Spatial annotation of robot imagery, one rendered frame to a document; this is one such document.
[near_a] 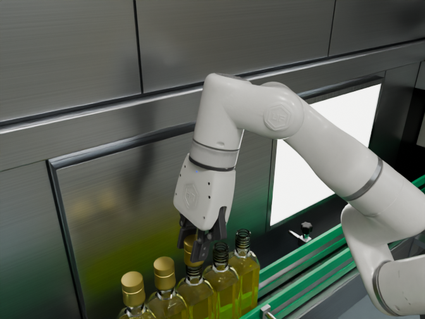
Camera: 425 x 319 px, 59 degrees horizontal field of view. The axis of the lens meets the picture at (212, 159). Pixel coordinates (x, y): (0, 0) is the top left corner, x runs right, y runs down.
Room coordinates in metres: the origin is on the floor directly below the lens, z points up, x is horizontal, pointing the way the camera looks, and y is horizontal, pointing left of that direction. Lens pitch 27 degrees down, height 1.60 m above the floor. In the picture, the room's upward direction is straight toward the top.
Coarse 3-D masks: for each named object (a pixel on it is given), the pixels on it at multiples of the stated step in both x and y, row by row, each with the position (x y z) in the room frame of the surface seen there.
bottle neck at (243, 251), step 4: (236, 232) 0.58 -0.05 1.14; (240, 232) 0.59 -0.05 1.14; (244, 232) 0.59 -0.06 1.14; (248, 232) 0.58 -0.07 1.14; (236, 236) 0.58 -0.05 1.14; (240, 236) 0.57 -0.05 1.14; (244, 236) 0.59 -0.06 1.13; (248, 236) 0.57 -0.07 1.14; (236, 240) 0.58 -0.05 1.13; (240, 240) 0.57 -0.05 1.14; (244, 240) 0.57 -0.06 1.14; (248, 240) 0.57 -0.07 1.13; (236, 244) 0.58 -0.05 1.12; (240, 244) 0.57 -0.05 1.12; (244, 244) 0.57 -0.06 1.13; (248, 244) 0.57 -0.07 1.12; (236, 248) 0.57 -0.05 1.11; (240, 248) 0.57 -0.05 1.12; (244, 248) 0.57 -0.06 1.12; (248, 248) 0.57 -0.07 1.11; (236, 252) 0.57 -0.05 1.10; (240, 252) 0.57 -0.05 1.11; (244, 252) 0.57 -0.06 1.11; (248, 252) 0.57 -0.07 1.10; (240, 256) 0.57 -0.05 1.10; (244, 256) 0.57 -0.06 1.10
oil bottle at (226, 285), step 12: (228, 264) 0.55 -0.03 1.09; (204, 276) 0.54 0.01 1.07; (216, 276) 0.52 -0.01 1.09; (228, 276) 0.52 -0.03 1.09; (216, 288) 0.51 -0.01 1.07; (228, 288) 0.52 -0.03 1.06; (216, 300) 0.51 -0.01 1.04; (228, 300) 0.52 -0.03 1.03; (216, 312) 0.51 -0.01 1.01; (228, 312) 0.52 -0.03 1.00
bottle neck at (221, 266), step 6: (216, 246) 0.55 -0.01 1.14; (222, 246) 0.55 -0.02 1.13; (228, 246) 0.54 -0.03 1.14; (216, 252) 0.53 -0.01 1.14; (222, 252) 0.53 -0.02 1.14; (228, 252) 0.54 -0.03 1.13; (216, 258) 0.53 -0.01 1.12; (222, 258) 0.53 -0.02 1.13; (228, 258) 0.54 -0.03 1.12; (216, 264) 0.53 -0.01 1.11; (222, 264) 0.53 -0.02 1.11; (216, 270) 0.53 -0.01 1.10; (222, 270) 0.53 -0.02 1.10
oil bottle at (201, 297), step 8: (184, 280) 0.51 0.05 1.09; (208, 280) 0.51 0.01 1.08; (176, 288) 0.51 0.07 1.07; (184, 288) 0.49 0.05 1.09; (192, 288) 0.49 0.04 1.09; (200, 288) 0.49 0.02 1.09; (208, 288) 0.50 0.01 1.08; (184, 296) 0.49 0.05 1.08; (192, 296) 0.48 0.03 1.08; (200, 296) 0.48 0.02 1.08; (208, 296) 0.49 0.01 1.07; (192, 304) 0.47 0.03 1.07; (200, 304) 0.48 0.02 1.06; (208, 304) 0.49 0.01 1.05; (192, 312) 0.47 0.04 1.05; (200, 312) 0.48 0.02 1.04; (208, 312) 0.49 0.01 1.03
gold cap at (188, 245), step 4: (188, 236) 0.52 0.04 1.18; (192, 236) 0.52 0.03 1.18; (196, 236) 0.52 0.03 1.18; (184, 240) 0.51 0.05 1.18; (188, 240) 0.51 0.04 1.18; (192, 240) 0.51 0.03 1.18; (196, 240) 0.51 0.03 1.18; (184, 244) 0.50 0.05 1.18; (188, 244) 0.50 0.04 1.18; (192, 244) 0.50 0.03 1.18; (184, 248) 0.50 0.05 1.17; (188, 248) 0.49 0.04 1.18; (184, 252) 0.50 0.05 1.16; (188, 252) 0.49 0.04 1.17; (184, 256) 0.51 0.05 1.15; (188, 256) 0.49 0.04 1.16; (184, 260) 0.50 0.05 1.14; (188, 260) 0.49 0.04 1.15; (188, 264) 0.49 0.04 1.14; (192, 264) 0.49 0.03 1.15; (196, 264) 0.49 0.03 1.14; (200, 264) 0.50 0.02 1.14
